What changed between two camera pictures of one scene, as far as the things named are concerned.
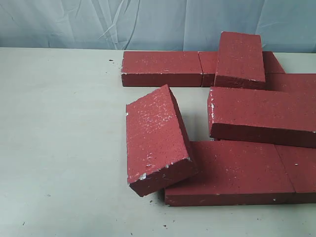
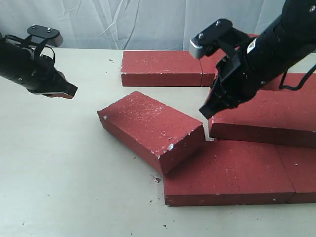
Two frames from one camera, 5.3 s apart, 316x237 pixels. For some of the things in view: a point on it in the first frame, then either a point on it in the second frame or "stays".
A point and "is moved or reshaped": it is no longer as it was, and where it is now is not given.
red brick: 262,116 stays
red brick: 159,151 is moved or reshaped
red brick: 159,68 stays
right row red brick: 300,83 stays
